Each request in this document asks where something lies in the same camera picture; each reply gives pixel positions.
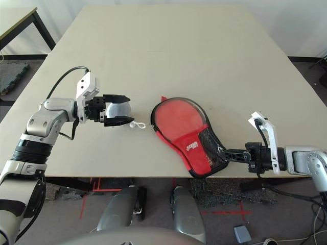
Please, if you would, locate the dark foam floor mat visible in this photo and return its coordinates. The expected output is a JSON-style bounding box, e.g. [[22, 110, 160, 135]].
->
[[0, 63, 31, 96]]

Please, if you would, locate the black camera tripod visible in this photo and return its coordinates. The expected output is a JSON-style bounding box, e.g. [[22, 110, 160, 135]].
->
[[308, 57, 327, 71]]

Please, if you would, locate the black table base foot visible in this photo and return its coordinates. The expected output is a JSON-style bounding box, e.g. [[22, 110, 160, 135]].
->
[[45, 177, 92, 192], [240, 181, 264, 193]]

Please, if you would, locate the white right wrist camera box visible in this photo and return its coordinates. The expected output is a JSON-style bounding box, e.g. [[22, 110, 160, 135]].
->
[[247, 111, 281, 176]]

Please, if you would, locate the black bar with metal clip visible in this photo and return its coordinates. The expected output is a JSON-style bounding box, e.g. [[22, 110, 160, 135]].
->
[[139, 187, 148, 222]]

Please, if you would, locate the grey robot left leg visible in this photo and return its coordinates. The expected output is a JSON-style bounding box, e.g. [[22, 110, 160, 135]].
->
[[97, 185, 140, 232]]

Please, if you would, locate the black and red paddle case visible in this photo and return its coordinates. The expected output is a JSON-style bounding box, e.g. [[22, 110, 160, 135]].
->
[[150, 95, 229, 180]]

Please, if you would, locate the dark speckled floor mat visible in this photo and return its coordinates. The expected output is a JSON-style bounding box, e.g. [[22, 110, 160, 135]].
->
[[190, 178, 279, 207]]

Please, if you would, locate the grey robot right leg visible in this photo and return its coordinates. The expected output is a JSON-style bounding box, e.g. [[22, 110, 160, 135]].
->
[[170, 186, 207, 243]]

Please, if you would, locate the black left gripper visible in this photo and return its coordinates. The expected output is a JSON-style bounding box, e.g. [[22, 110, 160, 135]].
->
[[85, 94, 135, 128]]

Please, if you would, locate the side table with black frame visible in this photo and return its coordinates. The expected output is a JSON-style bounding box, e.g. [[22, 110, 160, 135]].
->
[[0, 7, 57, 54]]

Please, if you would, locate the grey foot pedal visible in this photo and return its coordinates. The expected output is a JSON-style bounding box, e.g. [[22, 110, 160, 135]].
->
[[233, 225, 253, 243]]

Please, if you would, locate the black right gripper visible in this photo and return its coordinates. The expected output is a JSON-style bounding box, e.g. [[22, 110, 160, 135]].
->
[[218, 141, 272, 175]]

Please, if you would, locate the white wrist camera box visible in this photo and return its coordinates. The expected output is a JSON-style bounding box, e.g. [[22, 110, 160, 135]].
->
[[247, 111, 281, 176], [75, 71, 100, 125]]

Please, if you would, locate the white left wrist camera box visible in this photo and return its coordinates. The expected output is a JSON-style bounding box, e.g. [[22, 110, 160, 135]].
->
[[75, 71, 100, 125]]

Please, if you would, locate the white drawstring pouch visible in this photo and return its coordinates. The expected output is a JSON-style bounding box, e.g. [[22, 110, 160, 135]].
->
[[106, 101, 147, 130]]

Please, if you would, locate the grey robot torso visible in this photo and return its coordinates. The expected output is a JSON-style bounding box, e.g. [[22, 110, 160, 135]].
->
[[57, 228, 205, 245]]

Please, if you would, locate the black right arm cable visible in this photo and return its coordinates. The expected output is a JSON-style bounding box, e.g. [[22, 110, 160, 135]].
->
[[254, 118, 327, 212]]

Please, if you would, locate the grey robot leg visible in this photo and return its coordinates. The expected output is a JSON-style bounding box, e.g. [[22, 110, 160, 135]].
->
[[170, 186, 207, 243], [97, 185, 140, 232]]

